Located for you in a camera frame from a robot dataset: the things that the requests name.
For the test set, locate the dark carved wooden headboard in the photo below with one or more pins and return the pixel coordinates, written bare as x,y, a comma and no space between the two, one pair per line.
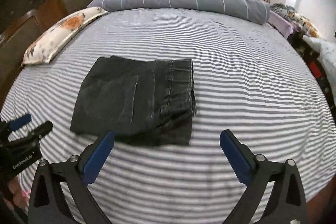
22,22

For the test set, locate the floral white orange pillow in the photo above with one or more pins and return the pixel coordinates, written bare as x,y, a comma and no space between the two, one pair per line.
53,40

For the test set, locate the lilac folded blanket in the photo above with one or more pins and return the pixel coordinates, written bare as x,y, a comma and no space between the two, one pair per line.
283,26

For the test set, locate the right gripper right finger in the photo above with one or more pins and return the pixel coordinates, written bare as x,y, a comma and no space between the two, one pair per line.
286,203

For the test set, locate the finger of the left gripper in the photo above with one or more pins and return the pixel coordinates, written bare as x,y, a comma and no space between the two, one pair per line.
14,125
36,135

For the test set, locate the grey checked rolled duvet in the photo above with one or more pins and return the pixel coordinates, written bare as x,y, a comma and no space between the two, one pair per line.
256,11

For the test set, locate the person's left hand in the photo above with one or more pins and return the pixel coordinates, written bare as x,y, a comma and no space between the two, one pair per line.
19,199

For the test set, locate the dark grey denim pants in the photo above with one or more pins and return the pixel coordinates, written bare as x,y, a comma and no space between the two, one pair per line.
145,103

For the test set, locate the floral clothes pile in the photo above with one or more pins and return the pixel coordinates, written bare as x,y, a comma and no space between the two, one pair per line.
302,23

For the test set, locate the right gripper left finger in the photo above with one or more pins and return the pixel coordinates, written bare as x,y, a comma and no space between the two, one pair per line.
48,203

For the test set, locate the white dotted fabric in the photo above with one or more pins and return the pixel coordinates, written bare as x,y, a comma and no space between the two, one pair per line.
327,58

